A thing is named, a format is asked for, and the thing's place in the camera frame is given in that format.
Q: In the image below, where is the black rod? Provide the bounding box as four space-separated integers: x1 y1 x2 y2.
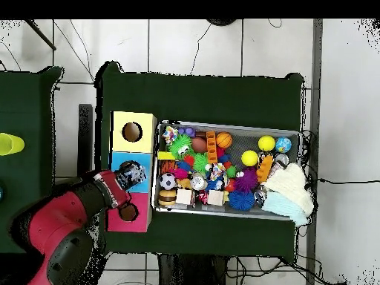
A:
24 19 57 51

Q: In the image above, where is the orange plastic block with holes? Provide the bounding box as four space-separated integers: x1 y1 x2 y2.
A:
206 131 219 165

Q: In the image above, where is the light blue waffle cloth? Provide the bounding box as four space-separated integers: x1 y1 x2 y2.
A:
261 191 309 226

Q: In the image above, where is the cream waffle cloth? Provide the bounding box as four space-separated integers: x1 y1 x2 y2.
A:
262 162 315 217

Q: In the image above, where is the purple spiky toy with eyes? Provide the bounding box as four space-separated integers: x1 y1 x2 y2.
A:
234 167 260 194

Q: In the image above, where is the dark green tablecloth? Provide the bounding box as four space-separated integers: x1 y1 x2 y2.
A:
0 65 67 257
93 60 305 258

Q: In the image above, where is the green spiky ball with eyes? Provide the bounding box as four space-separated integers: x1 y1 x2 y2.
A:
168 134 194 160

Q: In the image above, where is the silver mesh bin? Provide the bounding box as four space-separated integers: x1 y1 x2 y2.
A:
151 119 304 222

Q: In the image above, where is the blue spiky ball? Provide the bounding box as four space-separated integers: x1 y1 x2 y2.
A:
228 189 256 212

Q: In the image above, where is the clear water bottle blue label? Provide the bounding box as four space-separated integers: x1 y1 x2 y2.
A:
114 161 148 191

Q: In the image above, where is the wooden box with three holes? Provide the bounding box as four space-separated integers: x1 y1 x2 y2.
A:
105 111 157 233

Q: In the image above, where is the large wooden block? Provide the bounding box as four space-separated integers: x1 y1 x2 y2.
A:
206 189 226 208

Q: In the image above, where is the yellow ball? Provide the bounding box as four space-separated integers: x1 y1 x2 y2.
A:
258 135 277 153

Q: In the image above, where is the yellow-green cup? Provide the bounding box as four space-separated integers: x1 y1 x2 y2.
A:
0 132 26 157

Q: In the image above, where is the small soccer ball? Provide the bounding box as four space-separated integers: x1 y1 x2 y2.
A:
159 172 177 191

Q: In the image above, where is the toy hamburger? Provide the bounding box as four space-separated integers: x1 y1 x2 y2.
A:
157 189 178 207

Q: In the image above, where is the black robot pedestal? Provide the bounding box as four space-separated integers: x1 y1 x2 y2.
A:
157 253 229 285

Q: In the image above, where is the small orange basketball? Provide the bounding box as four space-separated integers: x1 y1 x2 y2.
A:
215 132 234 150

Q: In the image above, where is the small wooden block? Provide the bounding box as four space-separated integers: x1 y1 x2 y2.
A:
175 189 194 206

